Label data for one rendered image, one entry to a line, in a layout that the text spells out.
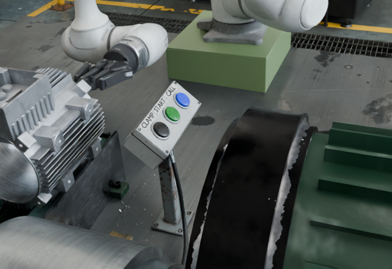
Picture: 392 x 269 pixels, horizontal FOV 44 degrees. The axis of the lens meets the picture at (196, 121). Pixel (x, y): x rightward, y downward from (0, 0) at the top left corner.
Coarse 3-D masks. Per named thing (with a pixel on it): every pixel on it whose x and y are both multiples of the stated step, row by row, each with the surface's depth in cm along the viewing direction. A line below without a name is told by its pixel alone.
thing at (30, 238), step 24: (24, 216) 56; (0, 240) 50; (24, 240) 50; (48, 240) 50; (72, 240) 51; (96, 240) 51; (120, 240) 52; (0, 264) 47; (24, 264) 47; (48, 264) 47; (72, 264) 47; (96, 264) 47; (120, 264) 47; (144, 264) 49; (168, 264) 50
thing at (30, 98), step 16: (0, 80) 87; (16, 80) 88; (32, 80) 86; (48, 80) 85; (0, 96) 81; (16, 96) 78; (32, 96) 81; (48, 96) 86; (0, 112) 76; (16, 112) 78; (32, 112) 82; (48, 112) 86; (0, 128) 78; (16, 128) 78; (32, 128) 82
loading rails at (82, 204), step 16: (112, 144) 105; (96, 160) 99; (112, 160) 106; (80, 176) 94; (96, 176) 100; (112, 176) 107; (64, 192) 90; (80, 192) 95; (96, 192) 101; (112, 192) 107; (0, 208) 90; (16, 208) 95; (32, 208) 99; (48, 208) 88; (64, 208) 90; (80, 208) 96; (96, 208) 102; (80, 224) 97
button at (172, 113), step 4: (168, 108) 85; (172, 108) 86; (168, 112) 85; (172, 112) 85; (176, 112) 86; (168, 116) 84; (172, 116) 85; (176, 116) 85; (172, 120) 85; (176, 120) 85
